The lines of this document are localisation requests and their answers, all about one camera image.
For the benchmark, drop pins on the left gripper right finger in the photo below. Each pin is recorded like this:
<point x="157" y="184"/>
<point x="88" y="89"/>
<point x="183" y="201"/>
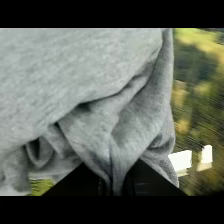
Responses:
<point x="150" y="181"/>

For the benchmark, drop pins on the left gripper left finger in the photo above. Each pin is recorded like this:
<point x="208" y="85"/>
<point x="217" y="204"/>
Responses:
<point x="80" y="181"/>

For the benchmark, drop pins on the grey T-shirt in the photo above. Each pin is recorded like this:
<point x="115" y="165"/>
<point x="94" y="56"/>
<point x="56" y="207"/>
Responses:
<point x="83" y="76"/>

